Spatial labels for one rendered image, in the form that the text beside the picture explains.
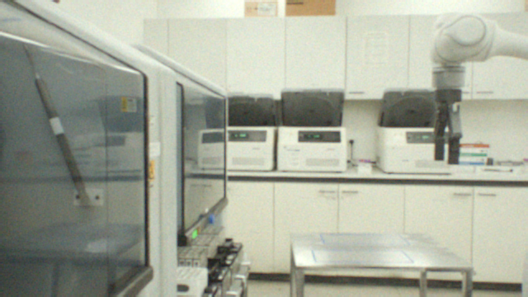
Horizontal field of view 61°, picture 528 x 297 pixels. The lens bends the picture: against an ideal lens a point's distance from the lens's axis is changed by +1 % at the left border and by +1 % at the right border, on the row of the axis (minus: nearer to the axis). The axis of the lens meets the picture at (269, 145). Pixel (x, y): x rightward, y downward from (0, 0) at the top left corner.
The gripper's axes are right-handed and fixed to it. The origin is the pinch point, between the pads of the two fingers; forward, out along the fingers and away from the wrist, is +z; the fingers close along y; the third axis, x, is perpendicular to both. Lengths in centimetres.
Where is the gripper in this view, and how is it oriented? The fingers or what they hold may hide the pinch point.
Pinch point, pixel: (445, 158)
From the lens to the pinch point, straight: 140.0
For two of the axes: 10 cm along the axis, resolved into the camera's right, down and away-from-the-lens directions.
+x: -10.0, -0.1, 0.9
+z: -0.1, 10.0, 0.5
